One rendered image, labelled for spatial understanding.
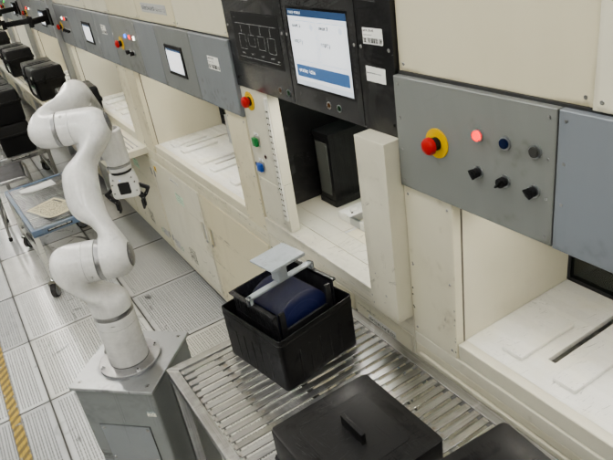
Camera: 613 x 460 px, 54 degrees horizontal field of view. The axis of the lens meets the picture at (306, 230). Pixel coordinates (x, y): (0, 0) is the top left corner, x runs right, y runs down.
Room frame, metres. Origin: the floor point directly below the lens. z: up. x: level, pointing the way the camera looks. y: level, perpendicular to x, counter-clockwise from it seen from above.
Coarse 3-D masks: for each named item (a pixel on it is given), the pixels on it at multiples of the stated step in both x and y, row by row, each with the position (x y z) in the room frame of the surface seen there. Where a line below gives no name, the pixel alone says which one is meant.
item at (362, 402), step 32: (352, 384) 1.14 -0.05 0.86; (320, 416) 1.05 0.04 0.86; (352, 416) 1.04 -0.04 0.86; (384, 416) 1.02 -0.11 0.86; (416, 416) 1.01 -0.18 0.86; (288, 448) 0.97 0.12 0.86; (320, 448) 0.96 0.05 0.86; (352, 448) 0.94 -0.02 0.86; (384, 448) 0.93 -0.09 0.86; (416, 448) 0.92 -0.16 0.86
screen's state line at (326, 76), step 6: (300, 66) 1.73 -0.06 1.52; (306, 66) 1.70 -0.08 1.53; (300, 72) 1.74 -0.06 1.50; (306, 72) 1.71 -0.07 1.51; (312, 72) 1.68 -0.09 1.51; (318, 72) 1.65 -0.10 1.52; (324, 72) 1.63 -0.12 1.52; (330, 72) 1.60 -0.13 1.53; (336, 72) 1.57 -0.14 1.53; (318, 78) 1.65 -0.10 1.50; (324, 78) 1.63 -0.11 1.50; (330, 78) 1.60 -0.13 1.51; (336, 78) 1.58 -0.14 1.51; (342, 78) 1.55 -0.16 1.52; (348, 78) 1.53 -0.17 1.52; (336, 84) 1.58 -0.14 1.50; (342, 84) 1.55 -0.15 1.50; (348, 84) 1.53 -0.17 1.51
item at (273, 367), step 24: (336, 288) 1.47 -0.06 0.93; (336, 312) 1.38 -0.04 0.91; (240, 336) 1.42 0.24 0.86; (264, 336) 1.31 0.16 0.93; (288, 336) 1.28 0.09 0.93; (312, 336) 1.33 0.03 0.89; (336, 336) 1.38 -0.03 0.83; (264, 360) 1.33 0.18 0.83; (288, 360) 1.27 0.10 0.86; (312, 360) 1.32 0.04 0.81; (288, 384) 1.27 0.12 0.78
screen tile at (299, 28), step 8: (296, 24) 1.72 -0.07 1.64; (304, 24) 1.69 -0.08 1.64; (296, 32) 1.73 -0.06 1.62; (304, 32) 1.69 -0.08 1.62; (312, 32) 1.65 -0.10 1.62; (312, 40) 1.66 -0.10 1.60; (296, 48) 1.74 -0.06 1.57; (304, 48) 1.70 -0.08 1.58; (312, 48) 1.66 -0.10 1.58; (296, 56) 1.74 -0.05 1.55; (304, 56) 1.71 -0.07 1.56; (312, 56) 1.67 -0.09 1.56
